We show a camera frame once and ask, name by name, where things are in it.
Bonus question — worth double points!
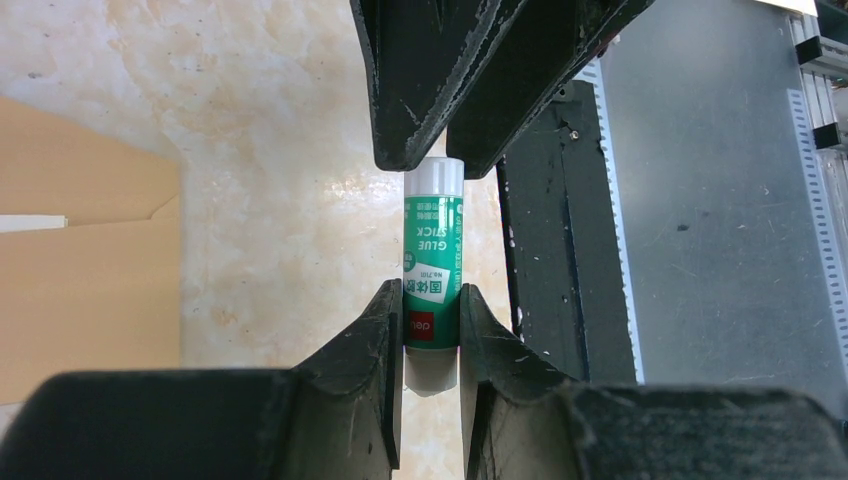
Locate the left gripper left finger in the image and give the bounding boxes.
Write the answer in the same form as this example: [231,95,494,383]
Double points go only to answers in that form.
[1,279,402,479]

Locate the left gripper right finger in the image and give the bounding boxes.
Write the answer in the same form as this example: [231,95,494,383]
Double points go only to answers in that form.
[459,284,847,479]

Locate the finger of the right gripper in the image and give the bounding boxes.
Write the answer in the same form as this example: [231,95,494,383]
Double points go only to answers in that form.
[350,0,525,172]
[447,0,652,179]

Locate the green white glue stick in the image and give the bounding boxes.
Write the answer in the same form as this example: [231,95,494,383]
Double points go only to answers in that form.
[402,157,464,397]

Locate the brown kraft envelope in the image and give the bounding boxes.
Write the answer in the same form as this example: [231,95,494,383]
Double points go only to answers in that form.
[1,98,181,404]

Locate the cream paper letter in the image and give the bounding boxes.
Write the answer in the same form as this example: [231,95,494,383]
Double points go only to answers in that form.
[0,214,68,233]

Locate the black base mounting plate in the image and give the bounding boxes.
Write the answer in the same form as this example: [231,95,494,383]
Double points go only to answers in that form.
[496,81,637,385]

